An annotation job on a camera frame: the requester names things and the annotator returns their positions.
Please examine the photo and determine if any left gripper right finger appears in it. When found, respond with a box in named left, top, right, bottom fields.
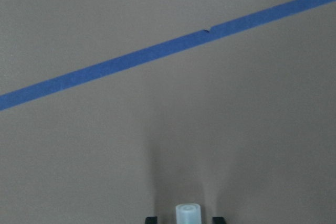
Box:
left=212, top=217, right=226, bottom=224

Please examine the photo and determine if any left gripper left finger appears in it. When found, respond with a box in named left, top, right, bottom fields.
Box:
left=145, top=216, right=158, bottom=224

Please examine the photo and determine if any green highlighter pen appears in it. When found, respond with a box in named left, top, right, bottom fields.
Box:
left=175, top=203, right=202, bottom=224

